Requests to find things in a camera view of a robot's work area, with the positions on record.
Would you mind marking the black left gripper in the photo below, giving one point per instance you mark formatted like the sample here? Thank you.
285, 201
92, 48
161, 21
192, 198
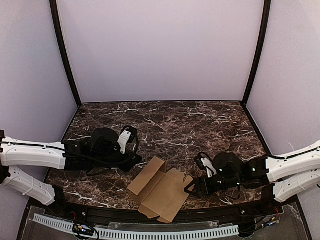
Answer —
126, 161

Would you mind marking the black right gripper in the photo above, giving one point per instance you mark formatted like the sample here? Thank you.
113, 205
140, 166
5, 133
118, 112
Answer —
202, 184

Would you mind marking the brown cardboard box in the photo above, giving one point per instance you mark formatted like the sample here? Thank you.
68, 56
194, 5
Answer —
159, 192

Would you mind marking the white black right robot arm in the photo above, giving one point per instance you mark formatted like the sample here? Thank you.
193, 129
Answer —
283, 176

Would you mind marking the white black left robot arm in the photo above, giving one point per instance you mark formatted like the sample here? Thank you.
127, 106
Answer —
105, 148

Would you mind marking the small green circuit board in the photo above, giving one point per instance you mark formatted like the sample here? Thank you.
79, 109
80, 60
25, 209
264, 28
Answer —
82, 229

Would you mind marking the right small circuit board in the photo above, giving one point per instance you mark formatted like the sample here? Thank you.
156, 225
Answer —
272, 221

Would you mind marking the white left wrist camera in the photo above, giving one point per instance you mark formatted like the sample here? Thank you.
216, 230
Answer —
123, 139

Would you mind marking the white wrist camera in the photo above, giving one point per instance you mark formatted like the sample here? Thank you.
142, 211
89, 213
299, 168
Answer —
206, 164
123, 139

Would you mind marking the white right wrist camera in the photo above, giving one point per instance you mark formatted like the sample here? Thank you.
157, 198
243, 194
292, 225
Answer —
206, 164

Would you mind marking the white slotted cable duct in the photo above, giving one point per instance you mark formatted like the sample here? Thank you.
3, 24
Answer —
104, 233

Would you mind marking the black front table rail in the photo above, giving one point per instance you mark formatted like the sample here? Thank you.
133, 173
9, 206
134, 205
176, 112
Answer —
242, 214

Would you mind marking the black left frame post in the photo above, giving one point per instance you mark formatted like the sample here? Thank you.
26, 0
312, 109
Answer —
63, 51

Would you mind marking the black frame post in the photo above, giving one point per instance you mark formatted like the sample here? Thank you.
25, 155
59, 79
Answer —
258, 52
63, 51

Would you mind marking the black right frame post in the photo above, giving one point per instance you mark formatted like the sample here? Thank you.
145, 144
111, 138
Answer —
258, 52

